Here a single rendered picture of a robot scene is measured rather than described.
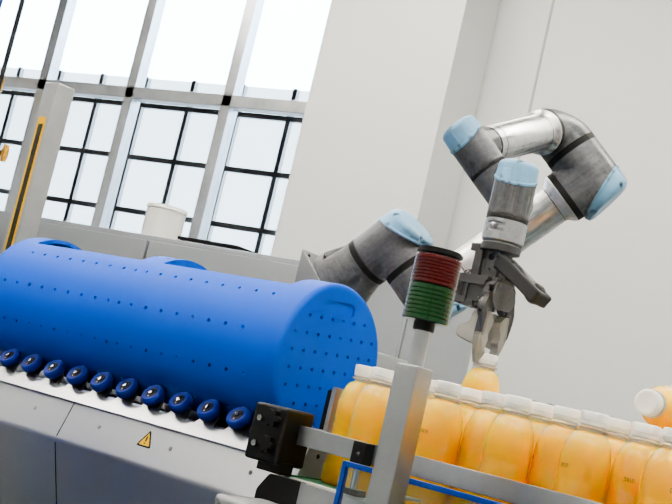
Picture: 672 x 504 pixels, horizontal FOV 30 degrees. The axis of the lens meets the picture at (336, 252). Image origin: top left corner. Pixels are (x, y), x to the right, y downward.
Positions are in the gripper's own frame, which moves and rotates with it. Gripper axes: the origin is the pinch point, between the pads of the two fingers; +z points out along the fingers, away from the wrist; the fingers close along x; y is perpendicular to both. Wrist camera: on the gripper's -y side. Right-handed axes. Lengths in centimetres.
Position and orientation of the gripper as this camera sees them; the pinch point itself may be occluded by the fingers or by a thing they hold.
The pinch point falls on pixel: (486, 358)
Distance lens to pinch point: 220.8
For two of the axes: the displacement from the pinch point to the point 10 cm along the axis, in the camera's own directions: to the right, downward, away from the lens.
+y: -7.6, -1.1, 6.4
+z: -2.3, 9.7, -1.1
